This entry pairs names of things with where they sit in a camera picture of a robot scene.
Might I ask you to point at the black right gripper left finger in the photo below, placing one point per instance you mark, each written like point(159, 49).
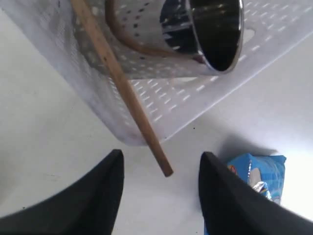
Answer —
point(87, 207)

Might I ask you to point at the blue chips bag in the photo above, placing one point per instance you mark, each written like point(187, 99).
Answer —
point(265, 174)

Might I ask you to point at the white perforated plastic basket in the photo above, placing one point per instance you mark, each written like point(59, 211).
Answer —
point(172, 93)

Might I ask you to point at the shiny steel cup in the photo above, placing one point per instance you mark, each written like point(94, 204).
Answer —
point(202, 36)

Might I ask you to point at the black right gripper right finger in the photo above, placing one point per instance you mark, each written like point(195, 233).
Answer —
point(230, 206)

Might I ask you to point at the brown wooden chopstick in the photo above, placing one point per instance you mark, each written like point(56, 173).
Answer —
point(121, 82)

